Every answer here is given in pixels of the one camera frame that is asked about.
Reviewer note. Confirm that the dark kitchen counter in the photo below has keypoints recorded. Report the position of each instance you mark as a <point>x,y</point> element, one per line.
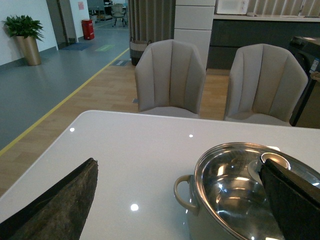
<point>228,35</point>

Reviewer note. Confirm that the right beige chair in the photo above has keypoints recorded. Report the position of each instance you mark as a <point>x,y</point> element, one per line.
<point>265,83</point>

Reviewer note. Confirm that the white electric cooking pot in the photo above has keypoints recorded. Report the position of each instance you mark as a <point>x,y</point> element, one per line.
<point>200,215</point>

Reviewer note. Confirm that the potted green plant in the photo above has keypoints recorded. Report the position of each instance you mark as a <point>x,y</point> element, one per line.
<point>27,31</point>

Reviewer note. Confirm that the office swivel chair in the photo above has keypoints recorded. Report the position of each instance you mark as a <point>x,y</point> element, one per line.
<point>118,12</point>

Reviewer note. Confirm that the blue floor mat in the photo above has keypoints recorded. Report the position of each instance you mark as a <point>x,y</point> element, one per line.
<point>80,46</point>

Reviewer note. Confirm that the woven basket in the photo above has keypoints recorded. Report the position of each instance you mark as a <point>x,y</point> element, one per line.
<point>137,48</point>

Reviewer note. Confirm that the beige chair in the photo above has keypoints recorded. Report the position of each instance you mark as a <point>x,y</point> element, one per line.
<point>265,83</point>
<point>170,78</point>

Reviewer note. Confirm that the red bin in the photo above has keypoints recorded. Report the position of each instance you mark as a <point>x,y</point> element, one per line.
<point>87,29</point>

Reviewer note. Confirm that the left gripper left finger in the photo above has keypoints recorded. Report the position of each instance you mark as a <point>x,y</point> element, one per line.
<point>60,213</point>

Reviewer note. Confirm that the left beige chair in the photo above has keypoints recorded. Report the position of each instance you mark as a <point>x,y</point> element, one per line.
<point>170,78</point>

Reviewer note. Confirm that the white cabinet column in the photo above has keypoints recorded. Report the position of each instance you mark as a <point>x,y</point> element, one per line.
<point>193,24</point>

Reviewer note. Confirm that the glass pot lid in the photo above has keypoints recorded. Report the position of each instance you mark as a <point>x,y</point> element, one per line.
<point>240,180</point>

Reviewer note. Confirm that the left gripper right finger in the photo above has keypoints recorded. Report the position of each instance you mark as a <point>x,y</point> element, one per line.
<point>294,202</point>

